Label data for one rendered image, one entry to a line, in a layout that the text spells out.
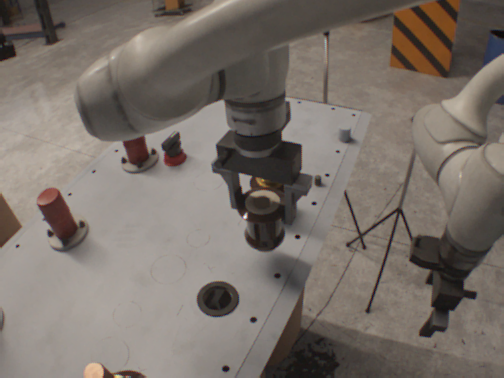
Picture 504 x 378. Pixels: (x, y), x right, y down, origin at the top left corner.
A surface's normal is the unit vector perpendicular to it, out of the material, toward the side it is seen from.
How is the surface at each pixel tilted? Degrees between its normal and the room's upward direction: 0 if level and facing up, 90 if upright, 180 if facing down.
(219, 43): 91
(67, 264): 0
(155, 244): 0
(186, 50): 86
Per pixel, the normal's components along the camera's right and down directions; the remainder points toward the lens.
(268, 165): -0.43, 0.60
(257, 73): 0.49, 0.59
